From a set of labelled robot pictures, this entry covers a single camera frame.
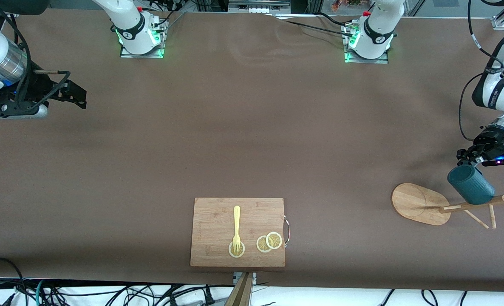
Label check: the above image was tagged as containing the teal cup yellow inside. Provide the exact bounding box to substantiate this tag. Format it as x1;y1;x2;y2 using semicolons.
447;165;496;205

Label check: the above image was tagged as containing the wooden mug rack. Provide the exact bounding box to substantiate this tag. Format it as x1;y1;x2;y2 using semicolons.
391;183;504;230

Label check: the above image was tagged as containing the bamboo cutting board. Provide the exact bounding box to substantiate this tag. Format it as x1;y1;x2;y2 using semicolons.
190;198;290;268

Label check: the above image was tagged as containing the grey power strip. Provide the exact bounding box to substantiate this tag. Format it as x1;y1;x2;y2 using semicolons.
229;0;291;13

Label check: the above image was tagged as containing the yellow plastic fork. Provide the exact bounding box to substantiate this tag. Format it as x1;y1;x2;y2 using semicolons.
232;206;241;255

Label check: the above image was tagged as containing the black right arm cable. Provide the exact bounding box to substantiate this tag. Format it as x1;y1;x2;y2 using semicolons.
0;0;72;113

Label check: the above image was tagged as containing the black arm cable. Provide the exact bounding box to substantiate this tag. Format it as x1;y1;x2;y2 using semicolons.
458;0;504;143
0;0;72;113

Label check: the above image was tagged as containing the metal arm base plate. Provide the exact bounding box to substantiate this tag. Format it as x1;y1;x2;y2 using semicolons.
119;19;166;59
344;23;389;64

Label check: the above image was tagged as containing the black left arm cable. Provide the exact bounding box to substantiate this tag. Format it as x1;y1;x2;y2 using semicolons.
458;0;504;143

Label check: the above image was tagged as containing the black floor cable loop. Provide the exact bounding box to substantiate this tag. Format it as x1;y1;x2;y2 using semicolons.
0;257;27;306

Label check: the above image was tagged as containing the black table cable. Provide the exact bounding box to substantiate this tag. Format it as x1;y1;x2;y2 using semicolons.
316;12;357;28
284;19;351;38

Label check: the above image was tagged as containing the metal post bracket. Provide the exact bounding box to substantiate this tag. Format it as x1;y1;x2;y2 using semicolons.
233;272;257;286

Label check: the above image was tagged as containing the wooden post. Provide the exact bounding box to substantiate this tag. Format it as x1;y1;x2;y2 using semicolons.
224;272;255;306

